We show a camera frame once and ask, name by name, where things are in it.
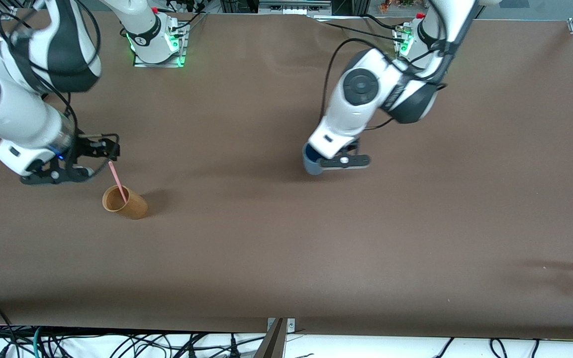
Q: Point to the grey metal box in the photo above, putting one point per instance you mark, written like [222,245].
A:
[294,7]

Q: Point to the dark metal pole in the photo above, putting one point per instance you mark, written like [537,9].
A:
[272,345]

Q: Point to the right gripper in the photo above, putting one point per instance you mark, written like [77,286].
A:
[85,148]

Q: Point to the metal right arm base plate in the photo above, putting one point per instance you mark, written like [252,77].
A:
[183,44]

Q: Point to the small metal table bracket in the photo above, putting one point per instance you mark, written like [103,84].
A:
[290,325]

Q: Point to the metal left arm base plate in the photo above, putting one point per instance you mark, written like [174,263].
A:
[400,37]

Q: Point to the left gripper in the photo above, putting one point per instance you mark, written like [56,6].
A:
[352,145]

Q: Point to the blue plastic cup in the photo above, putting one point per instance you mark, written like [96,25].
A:
[311,166]

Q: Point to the pink straw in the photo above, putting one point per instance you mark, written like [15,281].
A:
[115,176]

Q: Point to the brown bamboo cup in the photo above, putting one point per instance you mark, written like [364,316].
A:
[135,209]

